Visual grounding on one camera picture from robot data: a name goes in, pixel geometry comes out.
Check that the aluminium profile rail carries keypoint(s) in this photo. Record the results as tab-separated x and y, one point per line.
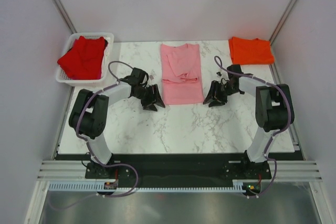
287	171

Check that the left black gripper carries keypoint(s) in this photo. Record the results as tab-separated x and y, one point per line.
148	105

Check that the pink t shirt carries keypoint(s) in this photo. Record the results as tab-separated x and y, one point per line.
181	74

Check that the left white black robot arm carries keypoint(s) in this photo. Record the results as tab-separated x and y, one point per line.
89	114

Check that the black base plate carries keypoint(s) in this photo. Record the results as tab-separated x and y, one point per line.
173	171

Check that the white slotted cable duct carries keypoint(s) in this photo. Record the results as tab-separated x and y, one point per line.
82	186

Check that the folded orange t shirt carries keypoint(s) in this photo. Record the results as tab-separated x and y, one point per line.
250	51

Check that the white plastic basket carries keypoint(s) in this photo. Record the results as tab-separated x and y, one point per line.
63	78

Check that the red t shirt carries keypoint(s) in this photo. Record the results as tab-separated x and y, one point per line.
84	60

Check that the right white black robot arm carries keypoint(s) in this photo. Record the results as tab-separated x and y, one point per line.
273	113

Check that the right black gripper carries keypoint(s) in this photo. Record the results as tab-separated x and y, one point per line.
219	100

